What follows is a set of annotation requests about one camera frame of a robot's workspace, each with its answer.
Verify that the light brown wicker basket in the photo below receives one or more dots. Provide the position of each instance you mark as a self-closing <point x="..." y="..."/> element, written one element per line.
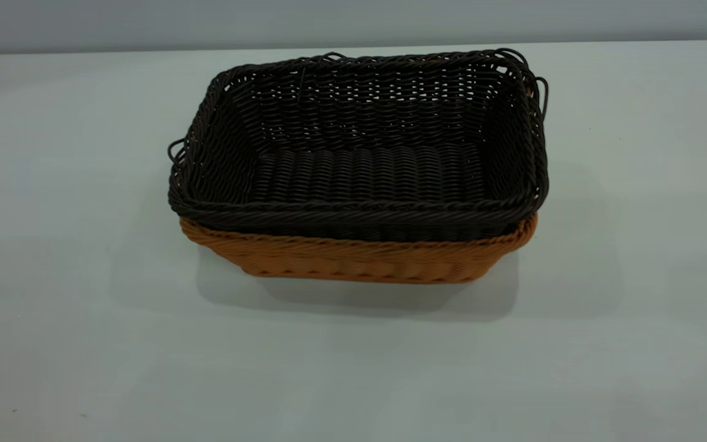
<point x="359" y="261"/>

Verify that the dark brown wicker basket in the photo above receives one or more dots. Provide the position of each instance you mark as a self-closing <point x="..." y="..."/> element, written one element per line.
<point x="359" y="172"/>

